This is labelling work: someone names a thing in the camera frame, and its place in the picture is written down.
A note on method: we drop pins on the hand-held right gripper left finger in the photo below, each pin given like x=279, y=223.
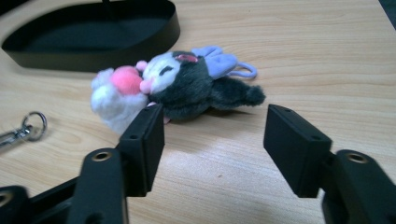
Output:
x=141, y=149

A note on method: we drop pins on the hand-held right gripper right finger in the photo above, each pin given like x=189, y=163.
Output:
x=295, y=149

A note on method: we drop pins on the black key rack with tray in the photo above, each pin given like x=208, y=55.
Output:
x=93, y=40

